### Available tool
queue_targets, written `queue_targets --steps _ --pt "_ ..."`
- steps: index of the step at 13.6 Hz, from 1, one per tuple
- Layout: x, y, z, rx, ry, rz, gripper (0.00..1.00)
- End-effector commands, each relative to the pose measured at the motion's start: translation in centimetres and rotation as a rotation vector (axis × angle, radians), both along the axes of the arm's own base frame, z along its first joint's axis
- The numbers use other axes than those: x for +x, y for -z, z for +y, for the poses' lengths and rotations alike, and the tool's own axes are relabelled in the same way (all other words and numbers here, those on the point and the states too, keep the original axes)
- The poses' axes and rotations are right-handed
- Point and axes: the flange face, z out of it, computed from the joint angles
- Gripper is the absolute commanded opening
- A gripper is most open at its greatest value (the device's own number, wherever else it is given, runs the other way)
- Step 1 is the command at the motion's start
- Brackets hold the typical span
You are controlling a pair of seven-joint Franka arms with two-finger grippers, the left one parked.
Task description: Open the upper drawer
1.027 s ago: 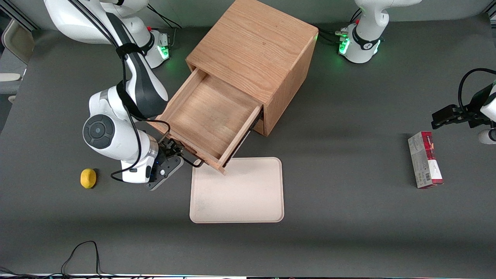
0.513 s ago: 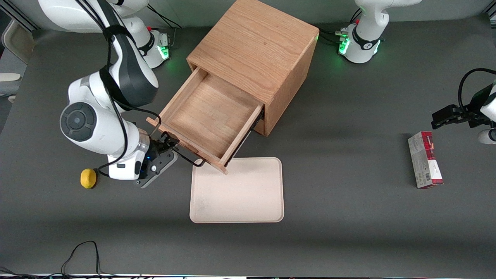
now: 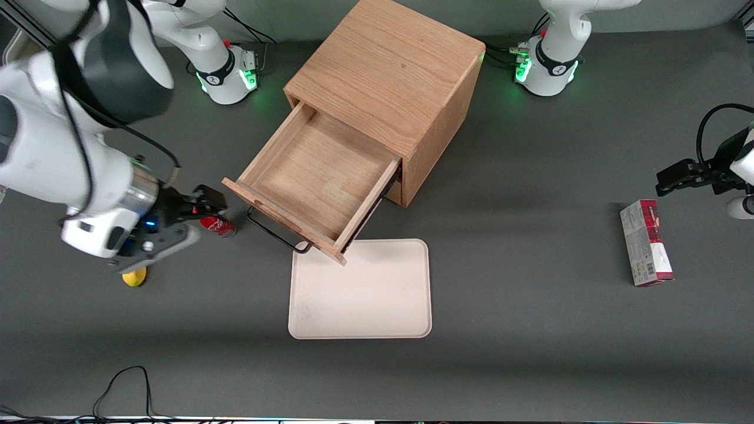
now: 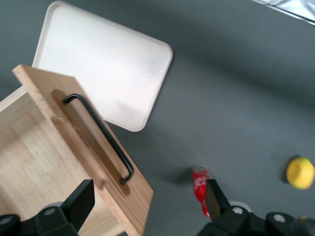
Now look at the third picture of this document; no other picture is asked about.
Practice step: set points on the yellow lemon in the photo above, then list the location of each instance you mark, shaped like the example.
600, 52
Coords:
134, 278

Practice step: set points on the grey and red carton box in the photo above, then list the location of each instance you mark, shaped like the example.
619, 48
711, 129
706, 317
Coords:
645, 244

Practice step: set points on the cream plastic tray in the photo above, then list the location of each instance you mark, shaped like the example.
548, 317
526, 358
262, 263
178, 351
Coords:
365, 294

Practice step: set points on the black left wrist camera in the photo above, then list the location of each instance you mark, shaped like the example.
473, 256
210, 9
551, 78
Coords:
727, 162

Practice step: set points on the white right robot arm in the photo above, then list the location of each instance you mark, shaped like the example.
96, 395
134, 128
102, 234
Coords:
53, 147

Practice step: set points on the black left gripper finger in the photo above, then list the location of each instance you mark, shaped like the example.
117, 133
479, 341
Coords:
686, 182
677, 171

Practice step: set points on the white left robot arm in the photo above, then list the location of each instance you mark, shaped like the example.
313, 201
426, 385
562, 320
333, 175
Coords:
554, 53

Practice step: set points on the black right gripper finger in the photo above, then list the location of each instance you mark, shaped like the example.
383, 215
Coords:
197, 213
211, 195

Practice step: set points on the wooden drawer cabinet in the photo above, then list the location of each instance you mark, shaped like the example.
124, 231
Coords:
394, 65

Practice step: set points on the red cola bottle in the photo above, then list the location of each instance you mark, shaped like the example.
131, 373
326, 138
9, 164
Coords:
221, 227

